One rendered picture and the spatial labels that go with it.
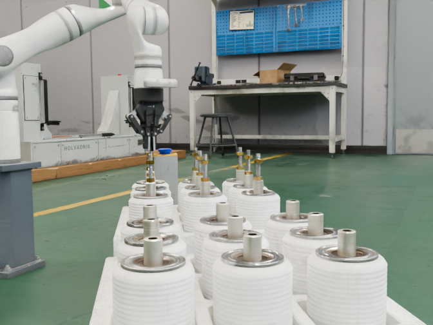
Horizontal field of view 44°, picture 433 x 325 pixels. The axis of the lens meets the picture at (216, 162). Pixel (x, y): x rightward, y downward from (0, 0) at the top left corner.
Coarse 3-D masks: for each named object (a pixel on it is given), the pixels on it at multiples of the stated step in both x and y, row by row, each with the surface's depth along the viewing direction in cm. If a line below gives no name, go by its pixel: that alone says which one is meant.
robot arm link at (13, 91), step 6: (12, 72) 148; (0, 78) 146; (6, 78) 147; (12, 78) 148; (0, 84) 144; (6, 84) 145; (12, 84) 147; (0, 90) 141; (6, 90) 142; (12, 90) 143; (0, 96) 141; (6, 96) 142; (12, 96) 143
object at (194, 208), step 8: (184, 200) 114; (192, 200) 112; (200, 200) 112; (208, 200) 112; (216, 200) 112; (224, 200) 114; (184, 208) 115; (192, 208) 113; (200, 208) 112; (208, 208) 112; (184, 216) 115; (192, 216) 113; (200, 216) 112; (184, 224) 115; (192, 224) 113; (192, 232) 113
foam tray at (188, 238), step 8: (128, 208) 141; (176, 208) 141; (120, 216) 130; (128, 216) 130; (176, 216) 130; (120, 224) 120; (184, 232) 111; (184, 240) 109; (192, 240) 109; (192, 248) 109
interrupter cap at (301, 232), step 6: (294, 228) 79; (300, 228) 79; (306, 228) 79; (324, 228) 79; (330, 228) 79; (294, 234) 75; (300, 234) 75; (306, 234) 77; (324, 234) 77; (330, 234) 75; (336, 234) 75
